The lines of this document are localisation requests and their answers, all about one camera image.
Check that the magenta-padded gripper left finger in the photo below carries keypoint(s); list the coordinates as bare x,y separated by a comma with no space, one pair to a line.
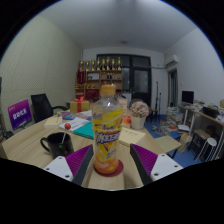
71,163

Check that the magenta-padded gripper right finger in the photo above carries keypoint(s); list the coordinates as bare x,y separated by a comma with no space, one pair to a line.
151,161

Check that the yellow iced tea bottle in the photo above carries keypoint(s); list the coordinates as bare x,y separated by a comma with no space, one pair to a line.
106,133

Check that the black mug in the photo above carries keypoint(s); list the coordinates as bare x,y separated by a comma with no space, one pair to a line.
56,146

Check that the light wooden side table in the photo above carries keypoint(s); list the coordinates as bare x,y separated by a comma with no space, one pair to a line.
166,143

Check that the kraft paper envelope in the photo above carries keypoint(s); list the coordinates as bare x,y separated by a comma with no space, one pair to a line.
131,136

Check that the round red coaster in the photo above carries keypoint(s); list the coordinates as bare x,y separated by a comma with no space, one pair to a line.
119,170

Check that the teal book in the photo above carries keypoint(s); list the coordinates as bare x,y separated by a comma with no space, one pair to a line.
85,130

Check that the red ball-tipped stirrer stick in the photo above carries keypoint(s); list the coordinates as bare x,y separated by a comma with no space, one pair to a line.
67,126

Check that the white printed booklet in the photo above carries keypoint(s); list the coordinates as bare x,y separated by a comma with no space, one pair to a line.
75,124

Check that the pink flowers in white pot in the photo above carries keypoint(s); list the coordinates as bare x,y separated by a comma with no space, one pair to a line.
138,120

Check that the pale yellow notepad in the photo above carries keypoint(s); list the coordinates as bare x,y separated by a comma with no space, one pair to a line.
53,121

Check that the pile of books on floor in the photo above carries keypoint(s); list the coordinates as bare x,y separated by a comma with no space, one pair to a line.
173,120

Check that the small orange box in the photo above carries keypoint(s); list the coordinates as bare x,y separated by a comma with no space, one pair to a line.
126,121

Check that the colourful flat book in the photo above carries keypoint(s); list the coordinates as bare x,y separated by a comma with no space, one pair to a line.
68,115

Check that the brown wooden stool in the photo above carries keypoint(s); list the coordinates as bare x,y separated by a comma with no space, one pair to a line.
200,133

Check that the yellow gift box red ribbon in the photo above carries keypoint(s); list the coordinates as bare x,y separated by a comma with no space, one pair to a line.
79,106

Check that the black tripod stand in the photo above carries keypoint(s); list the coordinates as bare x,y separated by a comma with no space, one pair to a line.
157,100

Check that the white round stool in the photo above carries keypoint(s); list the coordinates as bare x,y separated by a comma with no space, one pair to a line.
210,141

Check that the black office chair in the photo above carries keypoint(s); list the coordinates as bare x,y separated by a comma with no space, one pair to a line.
40,106

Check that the wooden side desk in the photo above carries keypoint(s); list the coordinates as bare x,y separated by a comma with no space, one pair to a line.
208,119

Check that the purple sign board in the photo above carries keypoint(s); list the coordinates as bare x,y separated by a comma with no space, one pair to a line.
19,115

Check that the black computer monitor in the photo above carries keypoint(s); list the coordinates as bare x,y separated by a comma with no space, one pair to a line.
187,96

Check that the black box on desk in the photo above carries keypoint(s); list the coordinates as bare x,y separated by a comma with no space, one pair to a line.
210,112

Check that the black glass double door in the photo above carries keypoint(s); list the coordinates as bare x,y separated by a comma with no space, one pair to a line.
140,80

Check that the wooden shelf unit with trophies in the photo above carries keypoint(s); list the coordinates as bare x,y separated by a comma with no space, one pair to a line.
100,83

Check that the white wall air conditioner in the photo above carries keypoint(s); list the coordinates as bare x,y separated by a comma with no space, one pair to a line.
171,61

